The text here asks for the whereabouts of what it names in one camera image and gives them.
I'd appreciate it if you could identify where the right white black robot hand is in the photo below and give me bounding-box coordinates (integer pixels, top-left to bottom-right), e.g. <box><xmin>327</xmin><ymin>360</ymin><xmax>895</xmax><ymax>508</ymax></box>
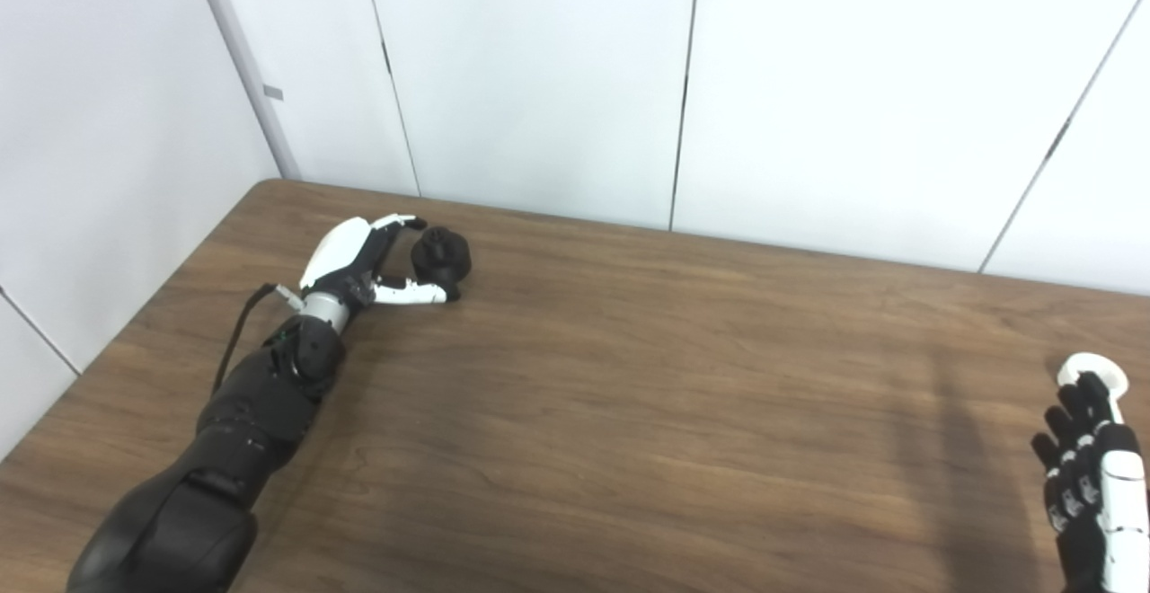
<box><xmin>1031</xmin><ymin>371</ymin><xmax>1150</xmax><ymax>593</ymax></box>

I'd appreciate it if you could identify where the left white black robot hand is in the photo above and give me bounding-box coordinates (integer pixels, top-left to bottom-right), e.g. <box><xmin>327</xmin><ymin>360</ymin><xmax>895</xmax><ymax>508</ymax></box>
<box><xmin>298</xmin><ymin>213</ymin><xmax>462</xmax><ymax>308</ymax></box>

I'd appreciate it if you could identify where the round black plastic part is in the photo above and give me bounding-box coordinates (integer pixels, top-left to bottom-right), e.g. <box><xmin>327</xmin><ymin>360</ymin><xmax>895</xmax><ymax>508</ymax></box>
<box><xmin>411</xmin><ymin>226</ymin><xmax>473</xmax><ymax>299</ymax></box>

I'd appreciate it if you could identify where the white plastic ring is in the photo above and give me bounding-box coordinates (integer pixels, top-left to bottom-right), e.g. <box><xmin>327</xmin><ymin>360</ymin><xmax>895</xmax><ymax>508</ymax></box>
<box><xmin>1057</xmin><ymin>353</ymin><xmax>1129</xmax><ymax>401</ymax></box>

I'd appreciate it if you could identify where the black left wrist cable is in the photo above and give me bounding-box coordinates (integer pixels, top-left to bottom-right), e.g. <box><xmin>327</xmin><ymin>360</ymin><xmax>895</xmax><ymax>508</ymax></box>
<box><xmin>211</xmin><ymin>283</ymin><xmax>305</xmax><ymax>396</ymax></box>

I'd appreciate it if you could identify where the grey wall corner post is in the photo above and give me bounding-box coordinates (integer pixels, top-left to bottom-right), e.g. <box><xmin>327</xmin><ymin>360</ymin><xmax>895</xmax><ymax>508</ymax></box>
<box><xmin>184</xmin><ymin>0</ymin><xmax>302</xmax><ymax>182</ymax></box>

